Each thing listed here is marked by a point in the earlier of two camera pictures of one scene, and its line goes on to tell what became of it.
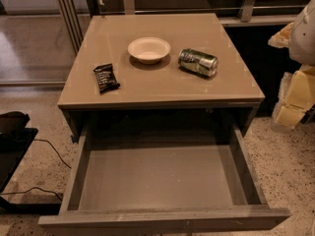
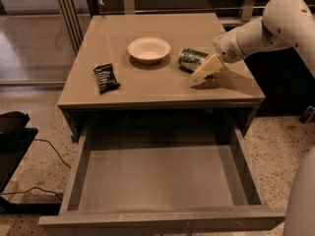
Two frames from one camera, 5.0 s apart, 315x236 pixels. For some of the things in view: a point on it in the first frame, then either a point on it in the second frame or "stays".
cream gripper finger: x=295 y=96 to x=213 y=65
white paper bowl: x=149 y=50 stays
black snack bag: x=105 y=78 stays
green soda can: x=198 y=62 stays
